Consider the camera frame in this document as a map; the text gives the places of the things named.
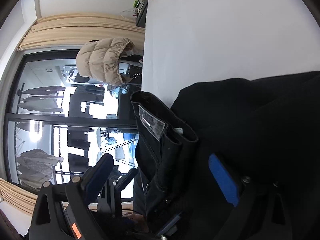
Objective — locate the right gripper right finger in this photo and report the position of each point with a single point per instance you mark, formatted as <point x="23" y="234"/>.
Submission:
<point x="233" y="191"/>

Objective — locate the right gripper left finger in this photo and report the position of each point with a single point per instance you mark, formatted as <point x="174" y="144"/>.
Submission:
<point x="95" y="178"/>

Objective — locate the black jeans pant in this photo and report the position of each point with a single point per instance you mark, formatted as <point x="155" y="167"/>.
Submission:
<point x="265" y="132"/>

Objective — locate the black framed glass door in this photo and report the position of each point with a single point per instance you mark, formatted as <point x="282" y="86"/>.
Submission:
<point x="58" y="124"/>

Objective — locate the beige puffer jacket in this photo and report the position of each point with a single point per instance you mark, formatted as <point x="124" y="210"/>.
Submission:
<point x="99" y="60"/>

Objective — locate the beige curtain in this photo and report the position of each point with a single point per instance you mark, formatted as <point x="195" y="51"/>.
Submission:
<point x="78" y="29"/>

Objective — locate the dark nightstand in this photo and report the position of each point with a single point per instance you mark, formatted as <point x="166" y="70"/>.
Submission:
<point x="141" y="18"/>

